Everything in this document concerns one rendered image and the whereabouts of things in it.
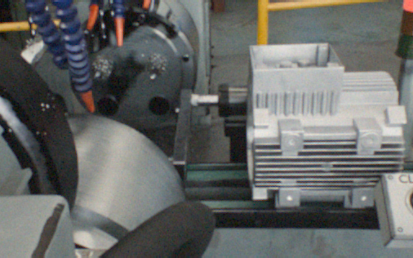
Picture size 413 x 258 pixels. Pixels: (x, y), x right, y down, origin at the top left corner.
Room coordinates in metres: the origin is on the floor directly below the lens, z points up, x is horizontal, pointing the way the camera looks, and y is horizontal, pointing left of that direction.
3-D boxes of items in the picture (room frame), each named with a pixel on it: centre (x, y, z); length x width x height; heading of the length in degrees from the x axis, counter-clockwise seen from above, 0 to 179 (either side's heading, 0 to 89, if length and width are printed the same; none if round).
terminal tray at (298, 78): (0.74, -0.17, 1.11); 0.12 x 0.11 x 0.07; 86
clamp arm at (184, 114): (0.78, -0.01, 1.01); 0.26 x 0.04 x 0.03; 176
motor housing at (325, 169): (0.74, -0.21, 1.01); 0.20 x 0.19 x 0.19; 86
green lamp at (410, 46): (1.02, -0.46, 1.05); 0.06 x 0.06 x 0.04
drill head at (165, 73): (1.09, 0.08, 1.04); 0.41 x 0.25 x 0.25; 176
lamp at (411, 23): (1.02, -0.46, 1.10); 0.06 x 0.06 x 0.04
